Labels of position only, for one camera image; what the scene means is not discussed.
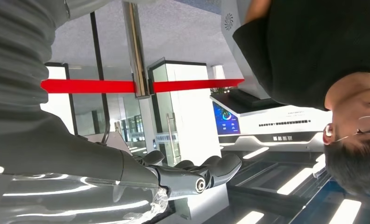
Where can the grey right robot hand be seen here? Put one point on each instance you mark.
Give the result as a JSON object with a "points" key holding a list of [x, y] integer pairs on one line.
{"points": [[64, 160]]}

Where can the ribbed grey right arm sleeve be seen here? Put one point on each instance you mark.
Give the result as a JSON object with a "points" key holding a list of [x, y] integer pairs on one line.
{"points": [[14, 55]]}

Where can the green plant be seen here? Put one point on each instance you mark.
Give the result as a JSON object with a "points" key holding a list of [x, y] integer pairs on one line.
{"points": [[220, 90]]}

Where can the white kiosk with blue screen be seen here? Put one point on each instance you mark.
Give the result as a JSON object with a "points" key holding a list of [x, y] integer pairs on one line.
{"points": [[281, 126]]}

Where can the red barrier belt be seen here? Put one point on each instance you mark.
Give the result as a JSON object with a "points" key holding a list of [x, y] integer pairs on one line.
{"points": [[86, 86], [197, 84]]}

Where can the white panel with fan vent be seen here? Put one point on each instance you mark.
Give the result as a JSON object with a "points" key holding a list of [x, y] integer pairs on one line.
{"points": [[234, 43]]}

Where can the white earbud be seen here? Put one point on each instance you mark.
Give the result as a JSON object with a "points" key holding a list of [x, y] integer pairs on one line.
{"points": [[328, 131]]}

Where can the long ceiling light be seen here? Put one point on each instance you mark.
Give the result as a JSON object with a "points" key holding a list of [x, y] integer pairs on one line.
{"points": [[250, 218]]}

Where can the white glass-fronted pillar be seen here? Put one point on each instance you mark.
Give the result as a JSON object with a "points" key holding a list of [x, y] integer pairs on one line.
{"points": [[188, 123]]}

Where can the thin black curved pole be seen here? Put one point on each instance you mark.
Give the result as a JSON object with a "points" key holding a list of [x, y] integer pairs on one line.
{"points": [[100, 77]]}

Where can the person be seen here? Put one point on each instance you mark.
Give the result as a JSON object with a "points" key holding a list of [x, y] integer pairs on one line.
{"points": [[312, 52]]}

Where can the chrome stanchion post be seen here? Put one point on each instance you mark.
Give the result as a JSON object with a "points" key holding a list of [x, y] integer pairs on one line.
{"points": [[137, 49]]}

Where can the thin-framed eyeglasses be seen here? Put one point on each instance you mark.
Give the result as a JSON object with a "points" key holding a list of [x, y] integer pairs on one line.
{"points": [[369, 117]]}

